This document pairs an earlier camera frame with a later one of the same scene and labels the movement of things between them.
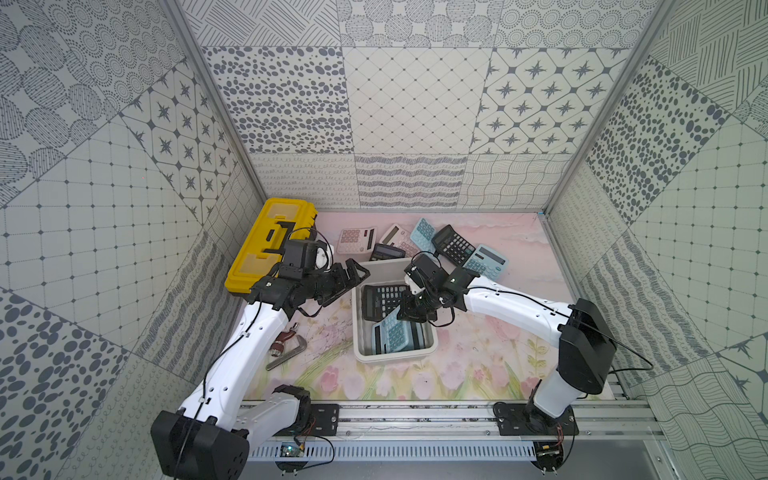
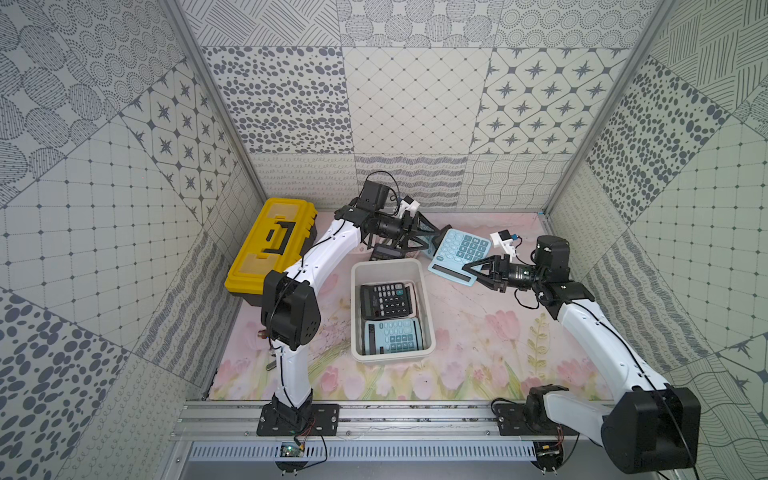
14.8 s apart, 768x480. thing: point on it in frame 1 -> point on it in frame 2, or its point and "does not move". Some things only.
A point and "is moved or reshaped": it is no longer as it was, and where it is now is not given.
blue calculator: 394,335 is moved or reshaped
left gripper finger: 355,284 -> 412,243
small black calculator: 386,251 does not move
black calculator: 377,300 does not move
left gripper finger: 356,273 -> 425,227
